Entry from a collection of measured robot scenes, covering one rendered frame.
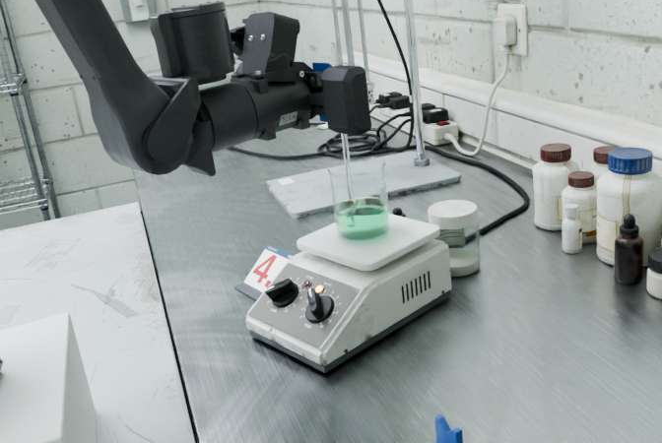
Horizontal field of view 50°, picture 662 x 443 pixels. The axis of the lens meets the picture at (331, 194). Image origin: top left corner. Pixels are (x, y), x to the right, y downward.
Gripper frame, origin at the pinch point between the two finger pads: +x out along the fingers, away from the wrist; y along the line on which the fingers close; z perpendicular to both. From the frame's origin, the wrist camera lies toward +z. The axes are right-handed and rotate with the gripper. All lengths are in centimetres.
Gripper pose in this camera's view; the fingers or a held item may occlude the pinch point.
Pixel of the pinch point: (337, 84)
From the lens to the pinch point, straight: 74.7
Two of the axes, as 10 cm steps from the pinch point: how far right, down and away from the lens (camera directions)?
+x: 7.6, -3.0, 5.8
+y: -6.4, -1.7, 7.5
